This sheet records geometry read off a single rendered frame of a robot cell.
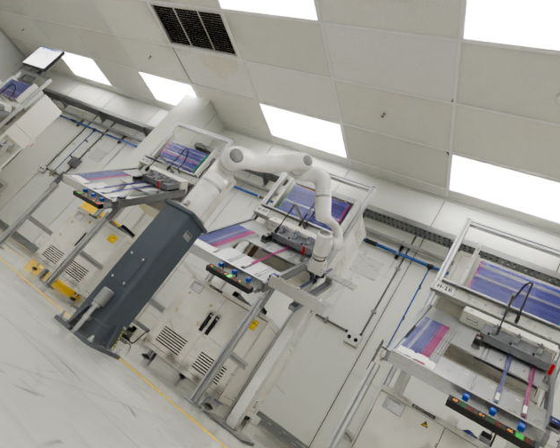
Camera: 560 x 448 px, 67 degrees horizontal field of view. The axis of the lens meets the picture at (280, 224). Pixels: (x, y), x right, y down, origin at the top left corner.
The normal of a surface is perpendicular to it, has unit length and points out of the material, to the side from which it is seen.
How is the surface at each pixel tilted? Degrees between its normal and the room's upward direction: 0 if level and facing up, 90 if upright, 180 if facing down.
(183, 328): 90
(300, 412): 90
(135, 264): 90
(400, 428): 90
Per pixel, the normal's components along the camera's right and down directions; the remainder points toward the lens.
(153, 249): -0.22, -0.51
